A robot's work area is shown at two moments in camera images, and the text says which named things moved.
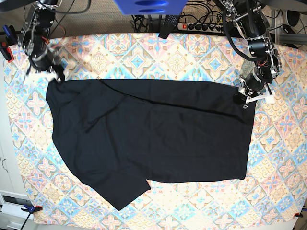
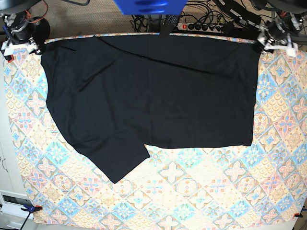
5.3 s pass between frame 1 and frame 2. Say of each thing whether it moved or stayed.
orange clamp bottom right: stayed
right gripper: moved
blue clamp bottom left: stayed
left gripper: moved
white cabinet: stayed
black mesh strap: stayed
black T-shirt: moved
